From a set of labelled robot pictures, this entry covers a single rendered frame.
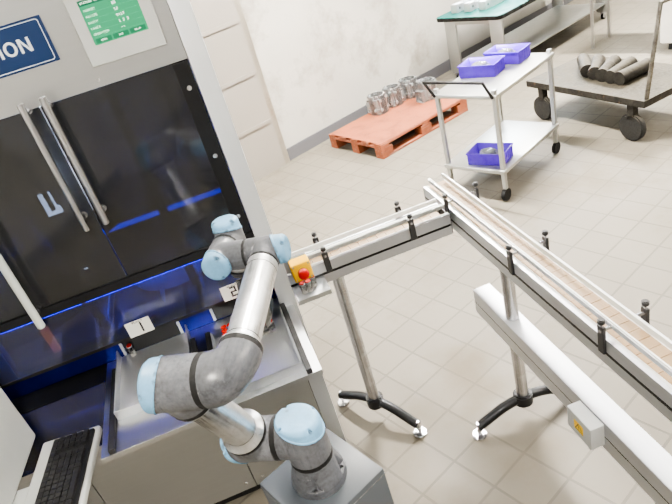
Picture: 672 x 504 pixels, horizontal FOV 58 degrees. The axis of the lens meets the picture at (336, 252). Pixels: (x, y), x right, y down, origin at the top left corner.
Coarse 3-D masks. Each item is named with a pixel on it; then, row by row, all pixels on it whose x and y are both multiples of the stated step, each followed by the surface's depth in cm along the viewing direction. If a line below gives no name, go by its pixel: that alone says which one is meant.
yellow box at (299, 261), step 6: (294, 258) 218; (300, 258) 217; (306, 258) 216; (288, 264) 218; (294, 264) 215; (300, 264) 214; (306, 264) 215; (294, 270) 215; (312, 270) 217; (294, 276) 216; (312, 276) 218
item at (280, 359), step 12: (276, 324) 213; (264, 336) 208; (276, 336) 207; (288, 336) 205; (264, 348) 203; (276, 348) 201; (288, 348) 200; (264, 360) 197; (276, 360) 196; (288, 360) 194; (300, 360) 188; (264, 372) 192; (276, 372) 186; (288, 372) 187; (252, 384) 185; (264, 384) 187
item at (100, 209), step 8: (48, 104) 164; (48, 112) 165; (56, 120) 167; (56, 128) 167; (64, 136) 169; (64, 144) 170; (72, 152) 171; (72, 160) 172; (80, 168) 174; (80, 176) 175; (88, 184) 176; (88, 192) 177; (96, 200) 179; (96, 208) 180; (104, 208) 186; (104, 216) 182; (104, 224) 183
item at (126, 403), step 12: (180, 336) 221; (144, 348) 221; (156, 348) 219; (168, 348) 217; (180, 348) 215; (120, 360) 217; (132, 360) 216; (144, 360) 214; (120, 372) 211; (132, 372) 210; (120, 384) 206; (132, 384) 204; (120, 396) 200; (132, 396) 199; (120, 408) 195; (132, 408) 190
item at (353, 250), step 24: (408, 216) 230; (432, 216) 239; (336, 240) 238; (360, 240) 238; (384, 240) 234; (408, 240) 237; (432, 240) 240; (312, 264) 231; (336, 264) 232; (360, 264) 235
